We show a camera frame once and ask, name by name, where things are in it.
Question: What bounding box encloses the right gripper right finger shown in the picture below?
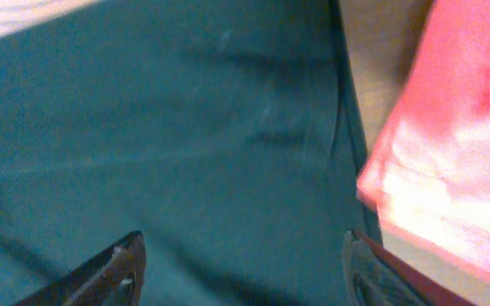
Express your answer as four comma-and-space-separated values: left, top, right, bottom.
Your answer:
342, 230, 474, 306

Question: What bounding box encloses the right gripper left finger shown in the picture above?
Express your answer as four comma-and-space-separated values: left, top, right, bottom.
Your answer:
15, 231, 146, 306

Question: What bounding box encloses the black hydrogen t-shirt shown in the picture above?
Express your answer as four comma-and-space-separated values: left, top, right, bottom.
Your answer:
0, 0, 377, 305

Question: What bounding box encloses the red printed t-shirt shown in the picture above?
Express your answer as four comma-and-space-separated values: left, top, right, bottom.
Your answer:
357, 0, 490, 282

